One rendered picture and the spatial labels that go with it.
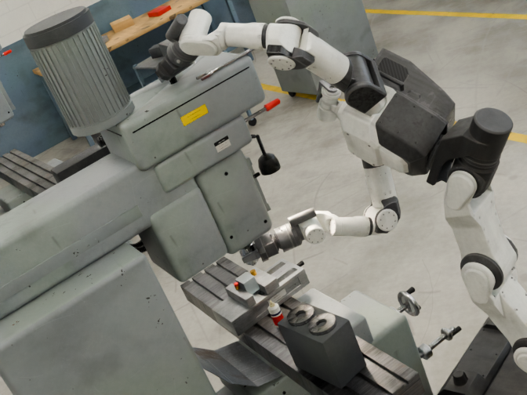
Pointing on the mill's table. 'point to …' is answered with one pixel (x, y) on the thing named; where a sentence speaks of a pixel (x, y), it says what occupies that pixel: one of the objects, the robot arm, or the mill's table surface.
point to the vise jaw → (266, 281)
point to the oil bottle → (275, 313)
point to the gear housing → (202, 154)
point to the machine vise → (285, 275)
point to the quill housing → (234, 201)
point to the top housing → (184, 110)
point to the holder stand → (322, 344)
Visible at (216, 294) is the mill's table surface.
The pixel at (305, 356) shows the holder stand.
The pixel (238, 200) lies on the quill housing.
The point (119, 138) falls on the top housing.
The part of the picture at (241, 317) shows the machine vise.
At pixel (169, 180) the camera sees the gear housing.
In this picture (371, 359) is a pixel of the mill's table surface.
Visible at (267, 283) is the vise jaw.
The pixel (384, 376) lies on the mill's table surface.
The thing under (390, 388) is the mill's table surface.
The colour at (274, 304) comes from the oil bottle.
